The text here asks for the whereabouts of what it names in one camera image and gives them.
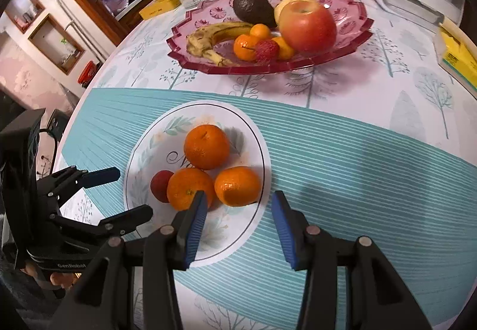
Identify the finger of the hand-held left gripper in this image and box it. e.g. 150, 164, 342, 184
36, 166, 121, 204
48, 204, 154, 239

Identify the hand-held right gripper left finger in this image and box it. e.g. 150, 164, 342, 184
50, 190, 208, 330

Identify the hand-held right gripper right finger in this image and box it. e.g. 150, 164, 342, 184
271, 191, 435, 330

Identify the orange tangerine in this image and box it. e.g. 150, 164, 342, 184
214, 166, 262, 207
271, 36, 295, 61
250, 23, 271, 41
184, 124, 231, 171
166, 168, 216, 212
233, 35, 261, 62

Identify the red lychee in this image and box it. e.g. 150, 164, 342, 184
150, 169, 175, 203
254, 40, 280, 64

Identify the white leaf pattern plate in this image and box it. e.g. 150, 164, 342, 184
124, 101, 271, 267

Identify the spotted yellow banana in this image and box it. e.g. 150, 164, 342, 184
185, 21, 254, 67

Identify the red apple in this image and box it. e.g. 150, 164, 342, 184
279, 1, 338, 54

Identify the pink glass fruit plate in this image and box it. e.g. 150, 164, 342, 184
166, 0, 375, 75

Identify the dark avocado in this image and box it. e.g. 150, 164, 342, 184
233, 0, 277, 28

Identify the yellow apple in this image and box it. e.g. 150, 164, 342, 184
274, 0, 317, 27

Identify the person's left hand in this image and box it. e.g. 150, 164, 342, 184
49, 271, 78, 289

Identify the red plastic container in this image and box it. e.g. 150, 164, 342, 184
78, 61, 100, 87

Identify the yellow cardboard box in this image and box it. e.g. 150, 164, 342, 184
139, 0, 180, 20

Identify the yellow tissue pack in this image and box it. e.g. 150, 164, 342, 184
433, 21, 477, 94

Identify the black cable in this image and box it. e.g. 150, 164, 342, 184
36, 127, 62, 170

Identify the recessed wall shelf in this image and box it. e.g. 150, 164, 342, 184
5, 0, 87, 76

